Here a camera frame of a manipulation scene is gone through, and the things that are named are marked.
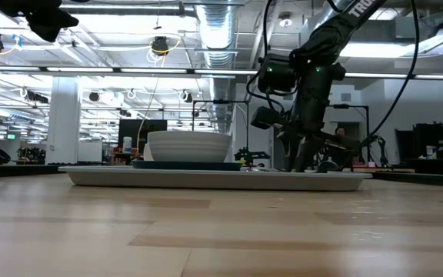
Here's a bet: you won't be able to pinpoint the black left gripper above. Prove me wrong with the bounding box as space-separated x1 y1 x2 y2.
0 0 80 43

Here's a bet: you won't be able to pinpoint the white building column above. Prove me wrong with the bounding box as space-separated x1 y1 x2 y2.
45 82 82 165

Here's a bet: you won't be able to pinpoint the black metal frame rig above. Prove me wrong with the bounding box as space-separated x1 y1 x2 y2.
191 98 250 162
323 102 370 166

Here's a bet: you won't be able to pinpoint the dark teal plate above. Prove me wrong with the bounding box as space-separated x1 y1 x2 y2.
132 159 242 172

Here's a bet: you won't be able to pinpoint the white ribbed bowl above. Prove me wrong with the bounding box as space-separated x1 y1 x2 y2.
147 130 233 163

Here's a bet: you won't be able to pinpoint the grey plastic tray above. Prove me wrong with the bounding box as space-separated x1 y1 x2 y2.
58 165 373 192

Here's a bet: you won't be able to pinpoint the silver ribbed ceiling duct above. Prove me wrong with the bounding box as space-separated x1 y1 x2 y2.
194 0 241 134

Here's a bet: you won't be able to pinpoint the dark grey domed object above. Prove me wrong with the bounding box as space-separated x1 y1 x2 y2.
319 160 341 172

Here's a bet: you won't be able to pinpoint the black monitor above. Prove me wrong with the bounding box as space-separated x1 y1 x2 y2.
118 118 168 155

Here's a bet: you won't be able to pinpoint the black storage crates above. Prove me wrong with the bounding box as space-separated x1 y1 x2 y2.
395 122 443 176

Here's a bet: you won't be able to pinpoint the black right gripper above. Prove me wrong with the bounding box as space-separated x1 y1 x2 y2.
282 92 357 173

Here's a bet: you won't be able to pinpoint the long ceiling light strip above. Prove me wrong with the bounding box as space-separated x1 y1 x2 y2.
0 65 443 81

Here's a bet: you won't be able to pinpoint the pale yellow pad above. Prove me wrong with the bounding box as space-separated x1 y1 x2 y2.
36 167 67 178

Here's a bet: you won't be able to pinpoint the person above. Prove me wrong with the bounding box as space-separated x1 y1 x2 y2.
328 126 361 166

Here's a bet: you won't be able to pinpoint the white cabinet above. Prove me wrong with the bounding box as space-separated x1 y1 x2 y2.
77 141 104 163

